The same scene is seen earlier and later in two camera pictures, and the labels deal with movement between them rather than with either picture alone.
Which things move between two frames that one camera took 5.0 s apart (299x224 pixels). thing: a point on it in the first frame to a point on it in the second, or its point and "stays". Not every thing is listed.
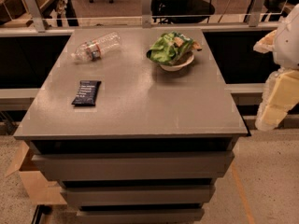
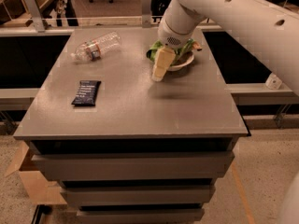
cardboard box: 39,190 stays
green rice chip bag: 170,47 stays
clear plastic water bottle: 92,49 stays
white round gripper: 288,42 to 172,38
